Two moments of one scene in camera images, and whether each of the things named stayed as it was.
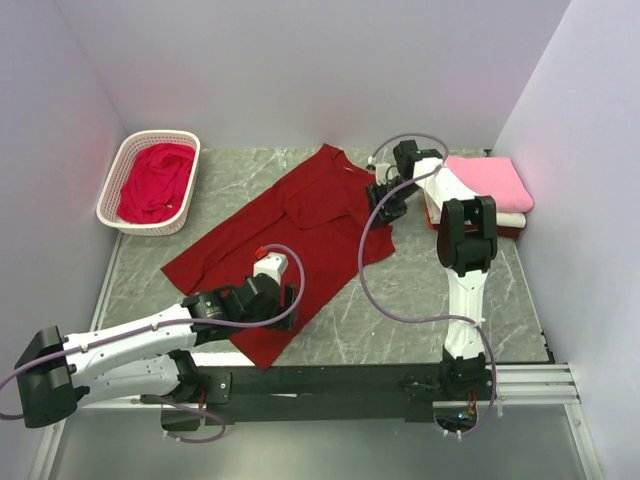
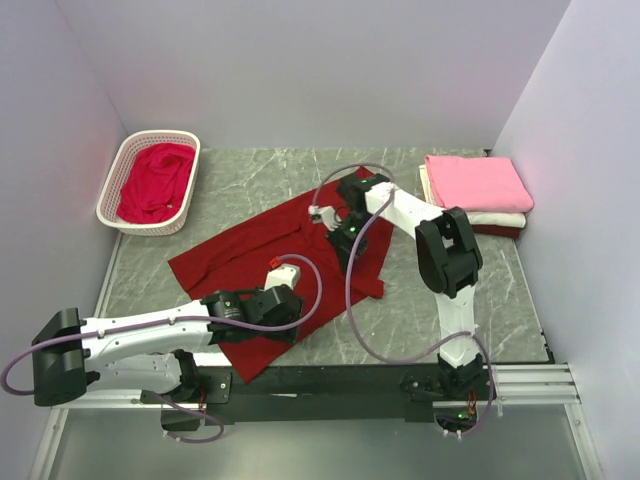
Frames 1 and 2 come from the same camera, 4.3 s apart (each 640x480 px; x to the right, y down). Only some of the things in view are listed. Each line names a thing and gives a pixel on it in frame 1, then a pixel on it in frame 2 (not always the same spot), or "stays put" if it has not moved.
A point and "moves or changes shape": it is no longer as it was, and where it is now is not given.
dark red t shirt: x=319 y=232 moves or changes shape
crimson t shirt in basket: x=154 y=182 stays put
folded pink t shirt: x=495 y=177 stays put
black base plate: x=328 y=393 stays put
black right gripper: x=391 y=212 to x=342 y=248
